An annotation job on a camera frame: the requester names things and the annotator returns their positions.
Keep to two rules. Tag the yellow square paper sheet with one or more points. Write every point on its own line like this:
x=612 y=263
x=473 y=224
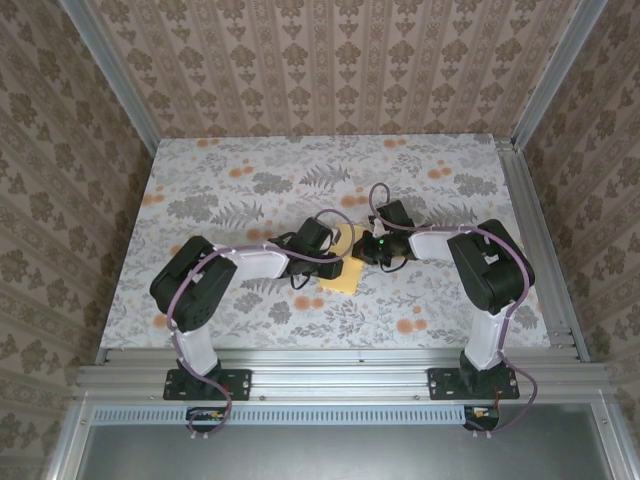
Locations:
x=345 y=282

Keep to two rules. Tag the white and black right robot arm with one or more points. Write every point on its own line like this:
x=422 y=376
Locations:
x=492 y=270

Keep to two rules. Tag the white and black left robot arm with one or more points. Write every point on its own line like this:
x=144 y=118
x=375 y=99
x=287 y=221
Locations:
x=200 y=285

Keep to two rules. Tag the floral table cover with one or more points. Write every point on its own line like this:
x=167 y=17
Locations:
x=380 y=320

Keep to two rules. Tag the black circuit board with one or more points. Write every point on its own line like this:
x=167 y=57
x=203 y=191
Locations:
x=482 y=417
x=205 y=419

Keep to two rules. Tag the grey metal panel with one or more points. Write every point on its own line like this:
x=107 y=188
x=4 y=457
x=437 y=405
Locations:
x=325 y=450

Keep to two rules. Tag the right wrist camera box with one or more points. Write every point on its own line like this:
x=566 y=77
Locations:
x=378 y=229

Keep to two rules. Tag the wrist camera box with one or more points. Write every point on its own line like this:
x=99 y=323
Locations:
x=336 y=236
x=378 y=229

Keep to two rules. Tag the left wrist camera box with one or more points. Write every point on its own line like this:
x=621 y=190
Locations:
x=336 y=236

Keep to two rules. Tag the aluminium side rail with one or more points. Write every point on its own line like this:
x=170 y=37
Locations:
x=522 y=200

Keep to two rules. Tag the aluminium frame rail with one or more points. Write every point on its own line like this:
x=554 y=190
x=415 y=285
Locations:
x=340 y=370

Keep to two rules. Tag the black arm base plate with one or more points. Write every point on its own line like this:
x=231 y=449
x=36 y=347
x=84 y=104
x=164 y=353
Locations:
x=442 y=385
x=237 y=382

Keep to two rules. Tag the aluminium frame post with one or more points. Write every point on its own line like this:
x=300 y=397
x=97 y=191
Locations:
x=115 y=80
x=555 y=75

